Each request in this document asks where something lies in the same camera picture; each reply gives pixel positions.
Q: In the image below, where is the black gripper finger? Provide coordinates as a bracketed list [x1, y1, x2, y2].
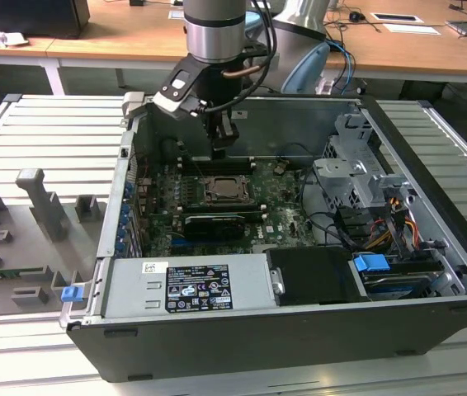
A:
[205, 110, 242, 161]

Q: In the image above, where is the silver CPU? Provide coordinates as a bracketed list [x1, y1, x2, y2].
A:
[212, 180, 242, 198]

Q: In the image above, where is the metal socket cover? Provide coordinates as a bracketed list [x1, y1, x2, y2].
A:
[204, 175, 255, 205]

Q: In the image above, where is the black graphics card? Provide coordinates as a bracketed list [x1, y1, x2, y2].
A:
[182, 213, 246, 243]

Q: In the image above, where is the green motherboard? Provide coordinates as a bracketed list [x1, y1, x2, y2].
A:
[136, 158, 325, 259]

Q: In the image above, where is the wooden desk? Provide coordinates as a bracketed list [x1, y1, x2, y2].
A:
[0, 0, 467, 83]

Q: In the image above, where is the silver drive cage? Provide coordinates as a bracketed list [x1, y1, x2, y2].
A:
[311, 113, 416, 215]

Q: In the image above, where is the silver power supply unit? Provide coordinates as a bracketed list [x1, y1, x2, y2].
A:
[103, 253, 280, 318]

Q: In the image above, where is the hard disk in blue carrier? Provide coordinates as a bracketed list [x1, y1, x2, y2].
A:
[351, 253, 441, 300]

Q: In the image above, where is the black open PC case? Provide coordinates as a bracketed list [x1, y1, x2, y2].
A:
[59, 91, 467, 383]

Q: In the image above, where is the white paper sheet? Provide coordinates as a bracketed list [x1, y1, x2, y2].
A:
[383, 23, 441, 36]

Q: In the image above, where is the black box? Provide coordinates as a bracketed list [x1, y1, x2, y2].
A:
[0, 0, 91, 40]

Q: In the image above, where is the blue case latch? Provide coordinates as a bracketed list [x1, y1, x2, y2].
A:
[60, 285, 84, 304]

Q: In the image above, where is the grey parts rack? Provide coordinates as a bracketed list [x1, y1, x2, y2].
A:
[0, 167, 109, 318]

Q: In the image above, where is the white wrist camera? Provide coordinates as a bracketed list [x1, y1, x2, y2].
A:
[152, 55, 208, 121]

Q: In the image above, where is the grey case handle latch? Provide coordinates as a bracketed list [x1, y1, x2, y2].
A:
[121, 91, 148, 120]

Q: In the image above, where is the blue cable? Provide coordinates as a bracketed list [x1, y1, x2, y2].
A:
[330, 39, 357, 94]

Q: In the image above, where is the yellow red wire bundle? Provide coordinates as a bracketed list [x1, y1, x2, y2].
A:
[365, 218, 420, 251]

